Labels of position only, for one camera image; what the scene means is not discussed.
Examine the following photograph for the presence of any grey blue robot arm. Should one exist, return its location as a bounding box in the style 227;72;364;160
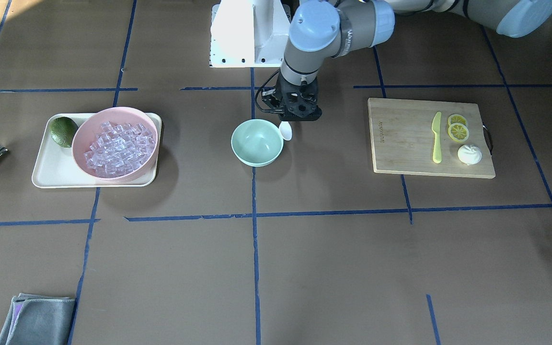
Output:
254;0;552;122

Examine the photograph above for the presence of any yellow plastic knife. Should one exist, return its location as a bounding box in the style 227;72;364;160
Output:
431;111;442;164

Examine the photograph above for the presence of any mint green bowl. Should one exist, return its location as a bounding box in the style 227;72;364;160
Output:
230;119;284;167

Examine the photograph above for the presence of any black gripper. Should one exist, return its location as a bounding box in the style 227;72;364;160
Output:
259;73;322;122

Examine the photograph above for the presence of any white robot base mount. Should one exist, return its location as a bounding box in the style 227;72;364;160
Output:
209;0;292;69

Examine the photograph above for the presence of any cream serving tray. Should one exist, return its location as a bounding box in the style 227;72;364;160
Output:
32;113;159;188

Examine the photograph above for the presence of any white steamed bun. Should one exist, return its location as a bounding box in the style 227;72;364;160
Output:
457;145;483;166

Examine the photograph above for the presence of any wooden cutting board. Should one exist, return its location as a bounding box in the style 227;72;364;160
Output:
368;98;495;179

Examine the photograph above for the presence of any grey folded cloth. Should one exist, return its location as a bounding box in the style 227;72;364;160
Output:
0;293;75;345

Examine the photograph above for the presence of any white plastic spoon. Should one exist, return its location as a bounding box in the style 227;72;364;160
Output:
278;121;293;141

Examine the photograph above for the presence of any pink bowl of ice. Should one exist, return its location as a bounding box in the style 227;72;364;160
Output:
71;107;162;185

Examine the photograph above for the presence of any lemon slice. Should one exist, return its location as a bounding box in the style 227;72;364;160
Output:
447;114;468;127
447;123;470;143

